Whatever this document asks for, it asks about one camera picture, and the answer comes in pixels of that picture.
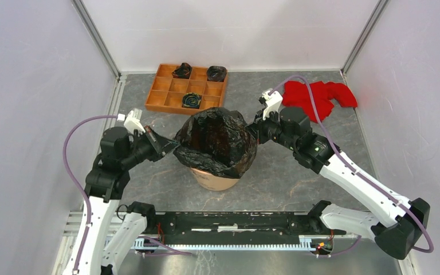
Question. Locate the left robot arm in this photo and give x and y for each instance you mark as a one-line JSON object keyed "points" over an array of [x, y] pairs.
{"points": [[121, 151]]}

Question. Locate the rolled black bag with stripes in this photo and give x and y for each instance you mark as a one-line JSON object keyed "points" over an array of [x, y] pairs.
{"points": [[191, 101]]}

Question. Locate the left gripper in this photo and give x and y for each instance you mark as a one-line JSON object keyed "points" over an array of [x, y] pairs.
{"points": [[163, 145]]}

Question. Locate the left aluminium frame post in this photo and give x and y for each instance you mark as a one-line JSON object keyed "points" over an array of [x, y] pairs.
{"points": [[89, 24]]}

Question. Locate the rolled black bag top-left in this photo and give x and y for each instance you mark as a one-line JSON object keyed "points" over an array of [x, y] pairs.
{"points": [[183, 71]]}

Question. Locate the rolled black bag top-right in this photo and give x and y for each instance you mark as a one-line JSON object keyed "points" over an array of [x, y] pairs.
{"points": [[216, 73]]}

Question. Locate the orange compartment tray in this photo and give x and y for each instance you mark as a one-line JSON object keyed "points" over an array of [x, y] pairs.
{"points": [[166, 92]]}

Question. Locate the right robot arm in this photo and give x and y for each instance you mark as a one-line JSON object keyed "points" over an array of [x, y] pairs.
{"points": [[394, 222]]}

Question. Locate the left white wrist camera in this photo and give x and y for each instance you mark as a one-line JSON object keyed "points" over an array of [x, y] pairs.
{"points": [[131, 121]]}

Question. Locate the red cloth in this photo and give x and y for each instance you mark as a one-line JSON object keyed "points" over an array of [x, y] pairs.
{"points": [[296, 94]]}

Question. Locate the black plastic trash bag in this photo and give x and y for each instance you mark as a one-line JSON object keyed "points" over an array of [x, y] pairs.
{"points": [[216, 141]]}

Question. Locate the aluminium frame post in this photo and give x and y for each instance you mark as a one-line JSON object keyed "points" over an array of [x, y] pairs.
{"points": [[364, 35], [89, 24]]}

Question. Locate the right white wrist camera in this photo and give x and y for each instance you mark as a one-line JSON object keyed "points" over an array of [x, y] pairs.
{"points": [[271, 100]]}

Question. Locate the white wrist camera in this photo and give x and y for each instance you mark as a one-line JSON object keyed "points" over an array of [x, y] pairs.
{"points": [[131, 121], [271, 100]]}

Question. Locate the orange plastic trash bin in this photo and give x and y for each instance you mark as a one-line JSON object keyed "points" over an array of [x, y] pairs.
{"points": [[212, 182]]}

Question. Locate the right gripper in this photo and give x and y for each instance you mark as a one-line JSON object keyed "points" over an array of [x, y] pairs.
{"points": [[257, 128]]}

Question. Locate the right aluminium frame post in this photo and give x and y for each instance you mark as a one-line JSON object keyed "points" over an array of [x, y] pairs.
{"points": [[364, 35]]}

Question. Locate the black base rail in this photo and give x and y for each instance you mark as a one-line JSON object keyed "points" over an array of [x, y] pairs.
{"points": [[236, 228]]}

